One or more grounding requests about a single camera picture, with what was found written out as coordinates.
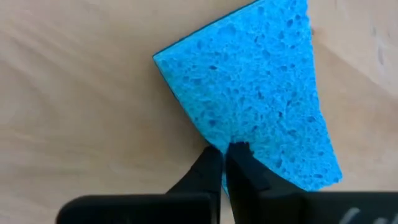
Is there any blue sponge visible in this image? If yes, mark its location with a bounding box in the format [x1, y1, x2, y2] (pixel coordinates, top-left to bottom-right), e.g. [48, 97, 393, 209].
[152, 0, 343, 197]

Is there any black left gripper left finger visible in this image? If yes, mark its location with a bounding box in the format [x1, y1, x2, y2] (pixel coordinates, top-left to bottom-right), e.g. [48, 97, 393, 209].
[56, 145, 224, 224]

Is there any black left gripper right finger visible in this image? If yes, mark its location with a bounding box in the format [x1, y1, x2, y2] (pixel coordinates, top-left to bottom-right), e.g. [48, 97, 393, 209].
[225, 141, 398, 224]

